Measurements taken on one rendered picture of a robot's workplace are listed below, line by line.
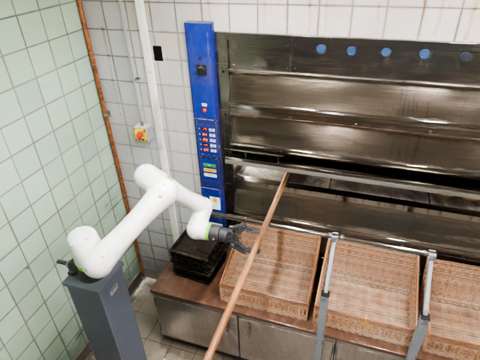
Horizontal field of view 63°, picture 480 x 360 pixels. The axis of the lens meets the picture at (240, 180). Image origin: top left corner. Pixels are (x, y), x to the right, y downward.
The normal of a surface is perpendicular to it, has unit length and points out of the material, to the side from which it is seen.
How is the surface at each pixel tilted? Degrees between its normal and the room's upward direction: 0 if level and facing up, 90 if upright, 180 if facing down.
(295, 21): 90
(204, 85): 90
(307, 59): 90
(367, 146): 70
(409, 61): 90
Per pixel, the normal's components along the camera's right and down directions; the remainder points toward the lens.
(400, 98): -0.31, 0.21
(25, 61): 0.95, 0.15
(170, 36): -0.32, 0.52
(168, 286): -0.04, -0.84
